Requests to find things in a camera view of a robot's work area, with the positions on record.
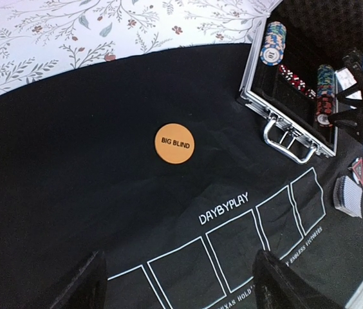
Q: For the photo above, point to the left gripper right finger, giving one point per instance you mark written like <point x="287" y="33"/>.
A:
<point x="278" y="286"/>

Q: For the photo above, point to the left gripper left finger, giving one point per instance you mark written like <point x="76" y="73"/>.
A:
<point x="86" y="286"/>

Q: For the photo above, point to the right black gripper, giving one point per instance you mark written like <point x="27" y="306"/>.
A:
<point x="351" y="121"/>

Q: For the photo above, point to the poker chip row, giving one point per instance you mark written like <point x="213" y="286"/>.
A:
<point x="325" y="94"/>
<point x="274" y="44"/>

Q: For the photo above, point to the aluminium poker chip case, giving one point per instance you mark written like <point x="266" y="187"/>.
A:
<point x="318" y="32"/>

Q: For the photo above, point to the orange big blind button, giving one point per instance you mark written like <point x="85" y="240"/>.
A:
<point x="174" y="143"/>

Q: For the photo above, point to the red black triangle card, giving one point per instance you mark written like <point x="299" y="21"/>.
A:
<point x="356" y="169"/>

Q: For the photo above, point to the blue playing card deck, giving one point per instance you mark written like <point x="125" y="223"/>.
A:
<point x="347" y="197"/>

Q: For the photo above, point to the red dice row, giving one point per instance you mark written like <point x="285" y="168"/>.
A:
<point x="296" y="82"/>

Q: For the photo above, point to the black poker table mat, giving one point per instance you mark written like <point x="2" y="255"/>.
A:
<point x="79" y="173"/>

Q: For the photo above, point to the floral white tablecloth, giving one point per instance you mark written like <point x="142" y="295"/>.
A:
<point x="40" y="39"/>

